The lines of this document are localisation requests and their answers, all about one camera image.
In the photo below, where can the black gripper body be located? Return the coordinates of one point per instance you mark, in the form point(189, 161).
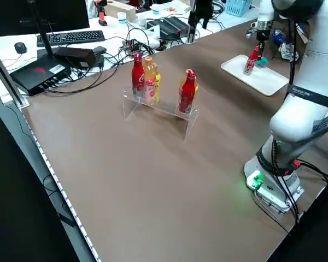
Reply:
point(263, 36)

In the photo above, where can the teal printed chips packet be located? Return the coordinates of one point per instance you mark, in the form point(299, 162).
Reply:
point(263, 63)

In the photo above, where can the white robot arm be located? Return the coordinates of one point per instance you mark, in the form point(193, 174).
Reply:
point(265, 13)
point(298, 122)

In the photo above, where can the clear acrylic tiered shelf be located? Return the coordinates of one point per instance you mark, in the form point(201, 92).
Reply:
point(158, 109)

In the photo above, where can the dark blue cookie packet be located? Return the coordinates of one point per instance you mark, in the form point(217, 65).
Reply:
point(278, 36)

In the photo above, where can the light blue plastic basket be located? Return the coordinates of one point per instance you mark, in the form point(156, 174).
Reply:
point(237, 8)

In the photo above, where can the orange drink bottle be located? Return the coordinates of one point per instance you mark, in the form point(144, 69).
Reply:
point(150, 79)
point(197, 90)

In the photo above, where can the black finned equipment box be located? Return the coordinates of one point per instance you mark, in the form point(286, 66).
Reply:
point(169, 27)

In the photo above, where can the yellow drink bottle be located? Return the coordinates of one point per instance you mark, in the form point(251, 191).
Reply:
point(157, 87)

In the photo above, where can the white paper cup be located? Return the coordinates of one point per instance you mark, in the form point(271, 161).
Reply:
point(121, 19)
point(142, 21)

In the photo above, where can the black hub red lights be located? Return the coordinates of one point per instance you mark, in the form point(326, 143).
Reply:
point(131, 45)

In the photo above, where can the light wooden box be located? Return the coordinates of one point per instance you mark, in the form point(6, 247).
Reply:
point(125, 8)

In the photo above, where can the orange black power drill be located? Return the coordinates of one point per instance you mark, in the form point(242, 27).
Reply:
point(101, 16)

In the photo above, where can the plain black rectangular box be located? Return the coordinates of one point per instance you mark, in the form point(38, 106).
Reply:
point(76, 56)

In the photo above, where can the black keyboard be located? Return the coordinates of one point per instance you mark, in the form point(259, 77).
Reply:
point(71, 37)

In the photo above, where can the black computer monitor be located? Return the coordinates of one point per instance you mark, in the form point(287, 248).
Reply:
point(65, 13)

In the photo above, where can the black monitor stand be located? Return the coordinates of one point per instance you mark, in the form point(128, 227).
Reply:
point(43, 35)

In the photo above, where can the black box red logo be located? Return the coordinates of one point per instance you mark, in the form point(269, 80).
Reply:
point(38, 72)

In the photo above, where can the black computer mouse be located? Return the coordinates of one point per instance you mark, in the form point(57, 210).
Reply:
point(20, 47)

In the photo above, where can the aluminium frame post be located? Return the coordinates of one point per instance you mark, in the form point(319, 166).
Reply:
point(6, 76)

